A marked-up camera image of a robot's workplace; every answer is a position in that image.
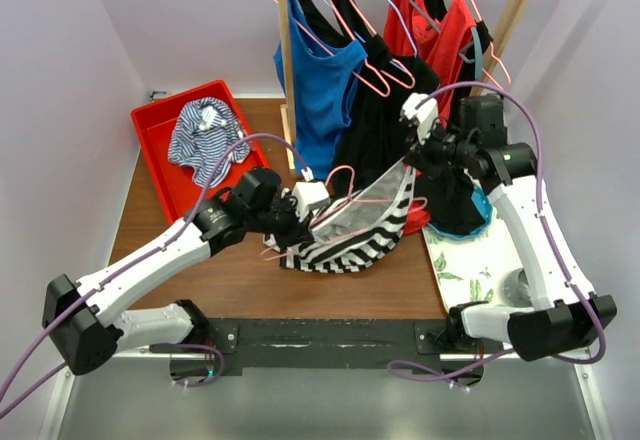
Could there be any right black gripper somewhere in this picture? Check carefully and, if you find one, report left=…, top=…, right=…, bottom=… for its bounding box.
left=402, top=119, right=475, bottom=180

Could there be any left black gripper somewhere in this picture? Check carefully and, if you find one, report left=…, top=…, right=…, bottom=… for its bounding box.
left=247, top=190, right=314, bottom=252

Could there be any pink wire hanger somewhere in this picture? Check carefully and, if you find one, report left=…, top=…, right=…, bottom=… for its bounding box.
left=467, top=0, right=512, bottom=88
left=314, top=0, right=416, bottom=90
left=295, top=0, right=391, bottom=98
left=260, top=164, right=429, bottom=262

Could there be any black white striped tank top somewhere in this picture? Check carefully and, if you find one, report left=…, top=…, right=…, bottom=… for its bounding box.
left=269, top=157, right=417, bottom=275

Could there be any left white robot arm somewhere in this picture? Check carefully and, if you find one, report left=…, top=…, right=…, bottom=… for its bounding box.
left=42, top=167, right=329, bottom=375

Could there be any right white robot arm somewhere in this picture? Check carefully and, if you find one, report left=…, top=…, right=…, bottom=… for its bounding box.
left=401, top=94, right=617, bottom=365

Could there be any black red tank top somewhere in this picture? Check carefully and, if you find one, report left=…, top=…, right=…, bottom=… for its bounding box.
left=419, top=0, right=496, bottom=236

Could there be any blue tank top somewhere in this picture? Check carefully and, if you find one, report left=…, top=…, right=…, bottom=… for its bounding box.
left=287, top=0, right=366, bottom=179

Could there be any grey blue hanger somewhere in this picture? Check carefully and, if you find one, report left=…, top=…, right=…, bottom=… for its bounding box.
left=409, top=0, right=492, bottom=85

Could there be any blue white striped shirt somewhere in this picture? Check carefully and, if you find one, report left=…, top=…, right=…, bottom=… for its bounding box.
left=167, top=97, right=251, bottom=188

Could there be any floral pattern tray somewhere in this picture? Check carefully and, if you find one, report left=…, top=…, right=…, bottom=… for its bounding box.
left=422, top=207, right=522, bottom=309

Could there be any red plastic bin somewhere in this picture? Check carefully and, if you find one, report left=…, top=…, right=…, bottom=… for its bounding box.
left=131, top=80, right=253, bottom=224

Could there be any wooden clothes rack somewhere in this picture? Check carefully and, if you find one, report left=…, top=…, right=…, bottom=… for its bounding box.
left=273, top=0, right=551, bottom=180

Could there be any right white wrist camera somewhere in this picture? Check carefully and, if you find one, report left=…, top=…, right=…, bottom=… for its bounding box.
left=399, top=92, right=439, bottom=145

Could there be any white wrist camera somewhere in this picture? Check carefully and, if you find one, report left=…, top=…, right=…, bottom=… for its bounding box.
left=399, top=92, right=439, bottom=145
left=292, top=167, right=330, bottom=221

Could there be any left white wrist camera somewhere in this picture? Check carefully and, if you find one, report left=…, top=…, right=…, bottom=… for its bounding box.
left=292, top=167, right=330, bottom=221

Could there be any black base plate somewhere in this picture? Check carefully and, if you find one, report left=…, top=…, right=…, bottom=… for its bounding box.
left=149, top=317, right=486, bottom=376

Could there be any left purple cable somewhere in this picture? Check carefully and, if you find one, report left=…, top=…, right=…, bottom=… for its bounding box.
left=0, top=133, right=316, bottom=414

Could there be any light blue wire hanger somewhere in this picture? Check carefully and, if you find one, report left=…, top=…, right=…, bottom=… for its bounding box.
left=344, top=0, right=419, bottom=61

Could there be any aluminium frame rail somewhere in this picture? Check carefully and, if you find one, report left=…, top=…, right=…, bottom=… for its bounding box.
left=42, top=346, right=613, bottom=439

